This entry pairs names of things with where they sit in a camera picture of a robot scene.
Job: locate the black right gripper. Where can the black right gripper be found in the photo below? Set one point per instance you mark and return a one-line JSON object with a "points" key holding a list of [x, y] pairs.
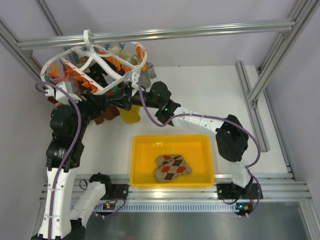
{"points": [[123, 98]]}

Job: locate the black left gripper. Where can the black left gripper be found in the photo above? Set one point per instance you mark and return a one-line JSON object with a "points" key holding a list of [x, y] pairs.
{"points": [[96, 103]]}

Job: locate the mustard yellow sock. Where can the mustard yellow sock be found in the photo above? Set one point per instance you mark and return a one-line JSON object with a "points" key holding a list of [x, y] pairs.
{"points": [[131, 116]]}

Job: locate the grey sock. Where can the grey sock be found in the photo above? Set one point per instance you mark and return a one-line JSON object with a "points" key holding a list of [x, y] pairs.
{"points": [[147, 75]]}

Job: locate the argyle beige sock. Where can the argyle beige sock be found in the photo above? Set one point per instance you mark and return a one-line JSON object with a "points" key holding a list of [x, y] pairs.
{"points": [[170, 167]]}

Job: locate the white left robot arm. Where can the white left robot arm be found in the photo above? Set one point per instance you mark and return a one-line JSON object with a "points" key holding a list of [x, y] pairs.
{"points": [[69, 124]]}

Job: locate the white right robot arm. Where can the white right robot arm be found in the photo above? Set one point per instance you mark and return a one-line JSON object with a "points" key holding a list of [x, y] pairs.
{"points": [[230, 137]]}

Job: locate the white round sock hanger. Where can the white round sock hanger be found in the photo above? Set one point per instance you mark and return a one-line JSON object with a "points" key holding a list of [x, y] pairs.
{"points": [[76, 61]]}

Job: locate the brown hanging sock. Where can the brown hanging sock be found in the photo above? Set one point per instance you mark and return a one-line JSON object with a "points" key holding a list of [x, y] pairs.
{"points": [[111, 112]]}

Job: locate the black striped hanging sock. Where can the black striped hanging sock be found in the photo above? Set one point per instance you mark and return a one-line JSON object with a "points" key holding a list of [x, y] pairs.
{"points": [[97, 74]]}

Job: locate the cream hanging sock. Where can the cream hanging sock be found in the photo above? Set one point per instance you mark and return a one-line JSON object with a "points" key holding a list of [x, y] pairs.
{"points": [[126, 55]]}

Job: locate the pink hanging sock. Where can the pink hanging sock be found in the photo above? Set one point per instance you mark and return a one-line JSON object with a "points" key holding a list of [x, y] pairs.
{"points": [[57, 78]]}

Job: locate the yellow plastic bin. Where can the yellow plastic bin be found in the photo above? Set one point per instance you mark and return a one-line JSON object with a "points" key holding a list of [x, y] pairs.
{"points": [[195, 149]]}

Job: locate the aluminium top crossbar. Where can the aluminium top crossbar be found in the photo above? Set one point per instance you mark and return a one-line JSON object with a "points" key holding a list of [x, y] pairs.
{"points": [[278, 25]]}

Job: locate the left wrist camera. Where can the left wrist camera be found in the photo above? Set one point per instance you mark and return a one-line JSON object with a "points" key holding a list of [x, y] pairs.
{"points": [[66, 86]]}

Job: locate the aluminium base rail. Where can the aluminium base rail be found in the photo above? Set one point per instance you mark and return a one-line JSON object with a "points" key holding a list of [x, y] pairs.
{"points": [[276, 187]]}

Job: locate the aluminium right frame post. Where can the aluminium right frame post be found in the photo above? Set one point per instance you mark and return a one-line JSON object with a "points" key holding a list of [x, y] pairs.
{"points": [[301, 13]]}

